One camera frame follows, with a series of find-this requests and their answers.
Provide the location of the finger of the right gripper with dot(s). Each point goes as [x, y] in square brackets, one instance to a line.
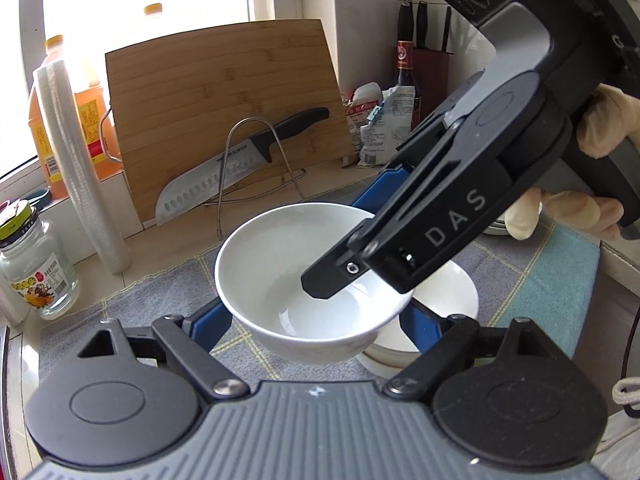
[380, 209]
[500, 150]

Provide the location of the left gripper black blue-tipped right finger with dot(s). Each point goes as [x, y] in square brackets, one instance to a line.
[509, 395]

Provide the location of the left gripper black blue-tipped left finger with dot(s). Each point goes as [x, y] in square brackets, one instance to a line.
[125, 395]

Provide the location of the white ceramic bowl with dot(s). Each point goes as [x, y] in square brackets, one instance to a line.
[258, 276]

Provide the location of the gloved right hand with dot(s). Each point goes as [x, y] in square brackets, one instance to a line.
[613, 118]

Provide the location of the grey checked dish mat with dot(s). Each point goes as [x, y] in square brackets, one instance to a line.
[548, 278]

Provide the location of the bottom white bowl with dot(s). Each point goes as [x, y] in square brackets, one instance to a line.
[386, 362]

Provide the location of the dark red knife block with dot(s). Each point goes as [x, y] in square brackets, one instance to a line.
[430, 66]

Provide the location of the dark soy sauce bottle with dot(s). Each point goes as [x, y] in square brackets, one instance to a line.
[404, 45]

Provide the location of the white blue-print bag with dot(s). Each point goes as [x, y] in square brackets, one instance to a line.
[388, 124]

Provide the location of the glass jar green lid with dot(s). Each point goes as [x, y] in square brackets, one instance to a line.
[34, 262]

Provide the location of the white red-print bag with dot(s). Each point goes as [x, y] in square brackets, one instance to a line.
[358, 108]

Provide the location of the bamboo cutting board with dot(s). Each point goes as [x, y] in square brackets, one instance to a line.
[175, 98]

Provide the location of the orange oil jug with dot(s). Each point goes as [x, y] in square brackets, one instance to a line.
[97, 131]

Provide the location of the plastic wrap roll left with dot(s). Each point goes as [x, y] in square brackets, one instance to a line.
[61, 120]

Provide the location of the kitchen knife black handle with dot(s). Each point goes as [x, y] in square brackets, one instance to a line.
[206, 180]

